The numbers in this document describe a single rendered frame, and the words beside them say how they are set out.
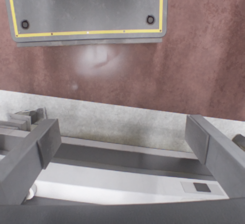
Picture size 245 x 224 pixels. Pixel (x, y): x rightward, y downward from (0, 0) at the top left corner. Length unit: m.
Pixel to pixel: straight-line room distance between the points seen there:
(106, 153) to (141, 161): 0.19
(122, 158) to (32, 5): 0.82
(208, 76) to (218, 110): 0.27
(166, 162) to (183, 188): 0.51
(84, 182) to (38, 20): 0.70
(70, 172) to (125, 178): 0.13
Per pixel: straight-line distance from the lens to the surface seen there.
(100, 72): 1.13
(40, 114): 1.28
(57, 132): 0.17
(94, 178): 0.43
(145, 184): 0.44
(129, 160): 0.93
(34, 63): 1.25
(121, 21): 0.80
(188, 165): 1.02
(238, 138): 1.49
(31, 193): 0.43
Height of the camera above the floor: 1.12
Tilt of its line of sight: 73 degrees down
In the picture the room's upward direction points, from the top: 178 degrees clockwise
